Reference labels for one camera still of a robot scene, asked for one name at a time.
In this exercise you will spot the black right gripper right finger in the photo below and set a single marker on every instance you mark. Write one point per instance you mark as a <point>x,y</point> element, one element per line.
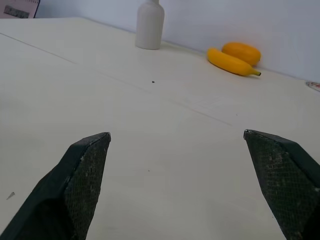
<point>285,180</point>

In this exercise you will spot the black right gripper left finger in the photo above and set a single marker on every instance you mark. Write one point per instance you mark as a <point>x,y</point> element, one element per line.
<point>75,190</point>

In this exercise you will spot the red and white round sticker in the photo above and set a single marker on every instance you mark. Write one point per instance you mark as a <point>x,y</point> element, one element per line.
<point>313,85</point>

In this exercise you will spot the yellow banana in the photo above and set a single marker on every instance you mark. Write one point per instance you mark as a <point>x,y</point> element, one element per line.
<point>230,62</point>

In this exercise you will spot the yellow-orange mango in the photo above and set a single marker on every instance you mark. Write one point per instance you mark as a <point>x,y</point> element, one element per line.
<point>243,52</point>

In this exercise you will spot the white ceramic bottle vase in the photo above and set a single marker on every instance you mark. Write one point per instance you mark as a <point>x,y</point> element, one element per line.
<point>150,25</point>

